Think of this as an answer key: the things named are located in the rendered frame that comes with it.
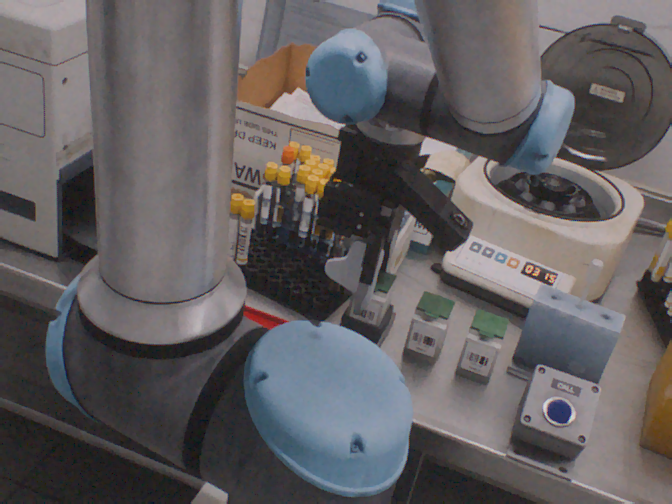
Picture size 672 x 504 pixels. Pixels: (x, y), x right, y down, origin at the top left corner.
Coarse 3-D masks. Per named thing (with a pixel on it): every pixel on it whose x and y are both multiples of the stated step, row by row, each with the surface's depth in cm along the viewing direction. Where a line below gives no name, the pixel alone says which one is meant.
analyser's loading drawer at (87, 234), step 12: (72, 204) 107; (72, 216) 105; (84, 216) 105; (96, 216) 106; (72, 228) 102; (84, 228) 103; (96, 228) 103; (72, 240) 102; (84, 240) 101; (96, 240) 101
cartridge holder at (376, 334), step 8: (344, 312) 98; (392, 312) 101; (344, 320) 97; (352, 320) 97; (360, 320) 97; (384, 320) 98; (392, 320) 102; (352, 328) 98; (360, 328) 97; (368, 328) 97; (376, 328) 96; (384, 328) 99; (368, 336) 97; (376, 336) 97; (384, 336) 99; (376, 344) 97
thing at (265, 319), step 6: (246, 306) 100; (246, 312) 100; (252, 312) 100; (258, 312) 100; (264, 312) 100; (252, 318) 100; (258, 318) 100; (264, 318) 100; (270, 318) 100; (276, 318) 99; (264, 324) 99; (270, 324) 99; (276, 324) 99
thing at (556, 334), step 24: (552, 288) 98; (552, 312) 95; (576, 312) 94; (600, 312) 95; (528, 336) 98; (552, 336) 96; (576, 336) 95; (600, 336) 94; (528, 360) 99; (552, 360) 98; (576, 360) 96; (600, 360) 95
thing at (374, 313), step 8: (392, 288) 98; (352, 296) 96; (376, 296) 96; (384, 296) 95; (352, 304) 97; (376, 304) 95; (384, 304) 95; (352, 312) 97; (360, 312) 97; (368, 312) 96; (376, 312) 96; (384, 312) 98; (368, 320) 97; (376, 320) 96
